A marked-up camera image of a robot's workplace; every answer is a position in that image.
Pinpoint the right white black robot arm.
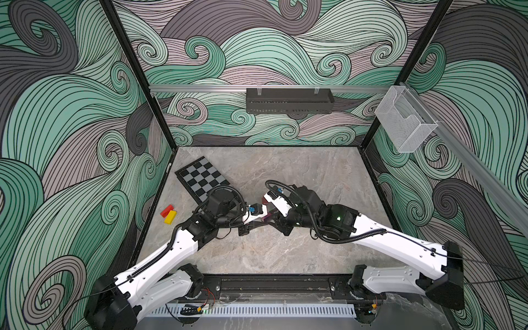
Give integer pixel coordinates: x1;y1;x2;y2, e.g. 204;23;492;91
265;180;468;311

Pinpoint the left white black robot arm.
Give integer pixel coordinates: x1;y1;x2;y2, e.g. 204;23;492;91
84;186;268;329

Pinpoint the black white chessboard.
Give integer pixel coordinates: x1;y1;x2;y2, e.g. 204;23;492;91
175;157;230;204

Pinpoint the yellow block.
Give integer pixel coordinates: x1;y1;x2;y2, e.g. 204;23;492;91
164;210;177;225

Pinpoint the red block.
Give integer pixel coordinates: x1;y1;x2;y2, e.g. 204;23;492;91
160;205;173;217

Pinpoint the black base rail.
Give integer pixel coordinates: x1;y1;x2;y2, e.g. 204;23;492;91
164;273;438;296

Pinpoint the white slotted cable duct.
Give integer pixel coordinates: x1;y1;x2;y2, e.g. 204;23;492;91
148;302;357;318

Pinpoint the black wall tray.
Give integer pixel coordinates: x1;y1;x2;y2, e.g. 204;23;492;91
246;87;335;118

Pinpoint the clear plastic wall holder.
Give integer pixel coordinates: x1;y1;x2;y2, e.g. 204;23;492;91
375;85;438;153

